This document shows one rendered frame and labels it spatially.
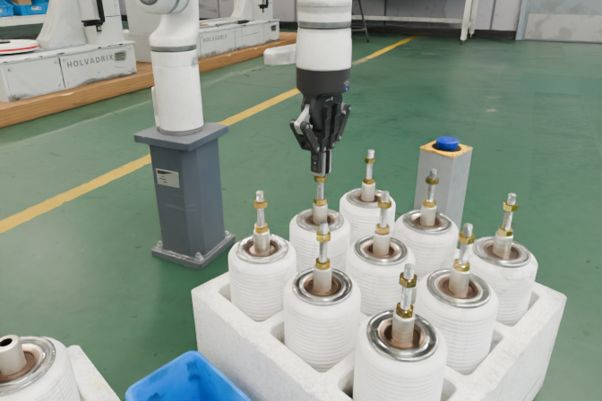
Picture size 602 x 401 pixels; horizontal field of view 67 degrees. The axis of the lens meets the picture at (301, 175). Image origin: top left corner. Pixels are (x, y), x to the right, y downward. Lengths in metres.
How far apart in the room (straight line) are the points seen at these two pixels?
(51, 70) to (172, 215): 1.68
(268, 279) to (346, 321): 0.13
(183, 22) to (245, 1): 3.30
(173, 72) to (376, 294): 0.58
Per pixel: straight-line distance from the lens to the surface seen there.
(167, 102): 0.98
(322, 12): 0.60
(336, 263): 0.72
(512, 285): 0.68
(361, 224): 0.78
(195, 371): 0.72
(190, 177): 1.00
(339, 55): 0.61
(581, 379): 0.94
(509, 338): 0.67
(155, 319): 0.97
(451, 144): 0.87
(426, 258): 0.73
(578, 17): 5.70
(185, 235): 1.06
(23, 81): 2.55
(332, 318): 0.56
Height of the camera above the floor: 0.60
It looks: 23 degrees down
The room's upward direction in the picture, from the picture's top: straight up
